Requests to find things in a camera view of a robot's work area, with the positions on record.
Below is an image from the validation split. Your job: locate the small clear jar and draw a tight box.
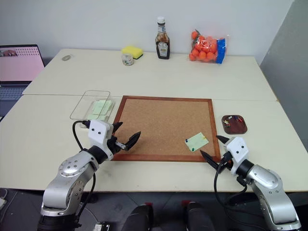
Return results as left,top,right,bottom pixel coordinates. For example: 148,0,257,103
121,53,135,66

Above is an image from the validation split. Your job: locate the bag of orange balls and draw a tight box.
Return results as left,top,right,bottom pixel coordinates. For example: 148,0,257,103
188,29,231,65

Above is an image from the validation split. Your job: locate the green paper note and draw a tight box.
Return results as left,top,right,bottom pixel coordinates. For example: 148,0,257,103
92,100,114,115
184,131,210,153

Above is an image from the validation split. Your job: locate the small black box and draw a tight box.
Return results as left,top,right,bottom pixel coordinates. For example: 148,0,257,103
92,221,112,231

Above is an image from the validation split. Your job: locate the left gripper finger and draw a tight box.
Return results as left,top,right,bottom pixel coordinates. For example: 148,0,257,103
112,122,124,135
124,131,142,152

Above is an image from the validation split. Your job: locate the clear plastic box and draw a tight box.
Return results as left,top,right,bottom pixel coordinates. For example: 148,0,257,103
69,90,116,122

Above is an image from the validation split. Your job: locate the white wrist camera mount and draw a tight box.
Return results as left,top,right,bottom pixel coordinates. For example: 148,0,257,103
224,137,250,175
87,119,115,161

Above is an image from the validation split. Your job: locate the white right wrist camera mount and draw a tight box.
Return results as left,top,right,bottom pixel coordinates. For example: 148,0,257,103
224,137,250,175

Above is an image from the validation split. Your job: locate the brown sauce bottle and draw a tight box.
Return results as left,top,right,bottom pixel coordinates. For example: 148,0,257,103
154,16,171,60

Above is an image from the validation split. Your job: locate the open laptop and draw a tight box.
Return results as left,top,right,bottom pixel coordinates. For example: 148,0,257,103
0,44,46,102

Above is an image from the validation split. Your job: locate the yellow sponge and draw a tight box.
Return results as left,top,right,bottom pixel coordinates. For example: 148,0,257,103
121,45,144,60

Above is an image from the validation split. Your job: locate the dark rounded shape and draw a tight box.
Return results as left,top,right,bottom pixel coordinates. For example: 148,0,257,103
121,203,155,231
181,200,216,231

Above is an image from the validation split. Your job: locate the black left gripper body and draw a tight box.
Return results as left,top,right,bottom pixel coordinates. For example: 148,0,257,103
107,136,127,155

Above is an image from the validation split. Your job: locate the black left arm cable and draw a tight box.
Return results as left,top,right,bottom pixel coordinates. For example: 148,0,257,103
72,120,97,225

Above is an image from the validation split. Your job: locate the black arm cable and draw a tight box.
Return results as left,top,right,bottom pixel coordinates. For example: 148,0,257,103
72,120,97,225
213,154,263,221

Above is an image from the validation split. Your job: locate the wood framed cork board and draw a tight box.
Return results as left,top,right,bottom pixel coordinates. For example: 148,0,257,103
111,95,222,163

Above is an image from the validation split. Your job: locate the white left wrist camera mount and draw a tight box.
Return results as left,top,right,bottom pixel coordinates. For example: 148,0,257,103
87,119,115,161

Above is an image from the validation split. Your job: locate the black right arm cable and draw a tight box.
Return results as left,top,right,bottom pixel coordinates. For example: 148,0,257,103
213,154,263,221

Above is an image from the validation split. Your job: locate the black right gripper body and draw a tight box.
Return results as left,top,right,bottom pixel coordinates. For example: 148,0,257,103
217,151,233,169

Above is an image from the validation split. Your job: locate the brown oval tray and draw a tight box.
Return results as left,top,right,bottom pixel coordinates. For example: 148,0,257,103
221,115,248,135

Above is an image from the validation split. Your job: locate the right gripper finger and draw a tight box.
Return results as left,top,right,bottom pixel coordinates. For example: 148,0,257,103
215,135,231,146
199,149,221,172

